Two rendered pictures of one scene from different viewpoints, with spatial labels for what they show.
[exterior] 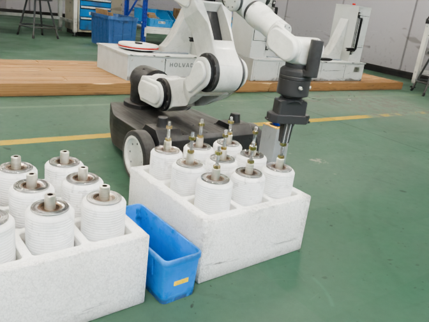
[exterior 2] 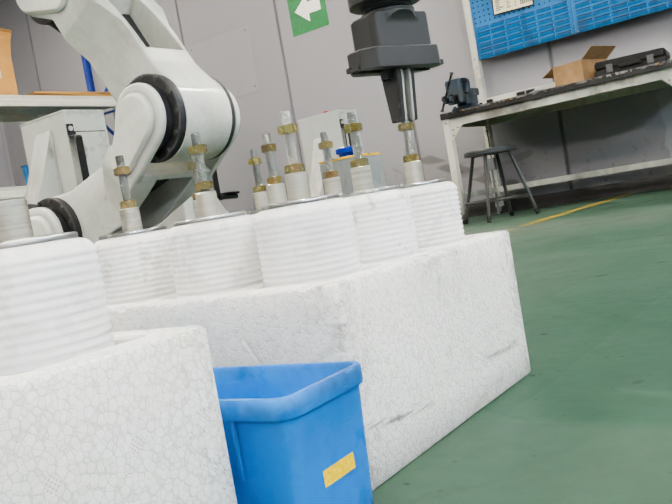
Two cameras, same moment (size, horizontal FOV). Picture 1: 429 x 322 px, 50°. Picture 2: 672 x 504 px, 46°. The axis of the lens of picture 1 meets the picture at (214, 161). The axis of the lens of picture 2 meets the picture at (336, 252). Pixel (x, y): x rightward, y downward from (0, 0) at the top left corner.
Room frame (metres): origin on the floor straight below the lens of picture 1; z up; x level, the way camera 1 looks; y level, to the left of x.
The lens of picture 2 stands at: (0.36, 0.18, 0.24)
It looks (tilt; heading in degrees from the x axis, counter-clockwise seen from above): 3 degrees down; 344
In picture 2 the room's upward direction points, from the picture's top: 10 degrees counter-clockwise
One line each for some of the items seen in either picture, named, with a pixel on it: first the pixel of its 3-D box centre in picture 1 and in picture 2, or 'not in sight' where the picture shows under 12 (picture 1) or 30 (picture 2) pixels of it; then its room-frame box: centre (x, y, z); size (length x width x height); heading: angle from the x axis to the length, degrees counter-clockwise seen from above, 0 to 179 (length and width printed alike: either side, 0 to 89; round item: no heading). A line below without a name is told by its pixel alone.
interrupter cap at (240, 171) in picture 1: (248, 172); (364, 193); (1.18, -0.10, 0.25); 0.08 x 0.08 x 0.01
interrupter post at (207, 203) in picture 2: (189, 159); (208, 207); (1.20, 0.07, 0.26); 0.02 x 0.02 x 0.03
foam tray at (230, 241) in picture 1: (216, 208); (303, 345); (1.27, -0.02, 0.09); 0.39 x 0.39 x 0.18; 40
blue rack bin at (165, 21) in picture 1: (153, 17); not in sight; (6.52, 1.08, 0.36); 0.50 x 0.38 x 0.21; 39
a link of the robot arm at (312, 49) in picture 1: (304, 59); not in sight; (1.25, -0.20, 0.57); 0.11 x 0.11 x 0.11; 41
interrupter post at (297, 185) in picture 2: (216, 174); (298, 190); (1.11, -0.01, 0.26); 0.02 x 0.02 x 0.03
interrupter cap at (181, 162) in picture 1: (189, 163); (210, 220); (1.20, 0.07, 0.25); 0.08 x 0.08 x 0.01
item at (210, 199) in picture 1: (210, 210); (316, 297); (1.11, -0.01, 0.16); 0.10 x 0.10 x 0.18
